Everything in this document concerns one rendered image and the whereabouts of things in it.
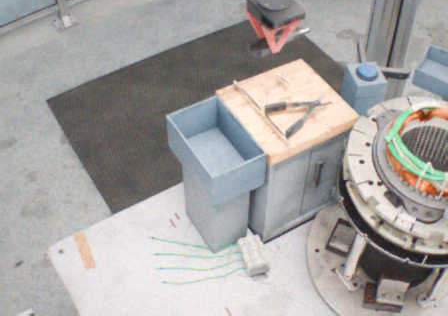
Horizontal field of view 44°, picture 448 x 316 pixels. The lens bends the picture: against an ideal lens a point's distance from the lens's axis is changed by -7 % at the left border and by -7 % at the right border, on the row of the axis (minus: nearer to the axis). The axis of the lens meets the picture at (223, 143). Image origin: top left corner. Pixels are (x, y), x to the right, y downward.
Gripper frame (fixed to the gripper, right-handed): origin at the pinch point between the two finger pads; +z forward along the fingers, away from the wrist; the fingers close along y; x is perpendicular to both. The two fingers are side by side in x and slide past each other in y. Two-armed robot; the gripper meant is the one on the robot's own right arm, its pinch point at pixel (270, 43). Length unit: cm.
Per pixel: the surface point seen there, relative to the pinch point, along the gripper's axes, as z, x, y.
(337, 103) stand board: 12.3, 10.0, 8.7
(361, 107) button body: 22.0, 21.2, 5.3
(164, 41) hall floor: 121, 44, -148
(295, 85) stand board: 12.3, 5.9, 0.7
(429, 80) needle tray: 14.1, 33.4, 12.1
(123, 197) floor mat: 118, -13, -69
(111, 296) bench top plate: 40, -41, 9
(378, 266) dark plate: 40, 9, 31
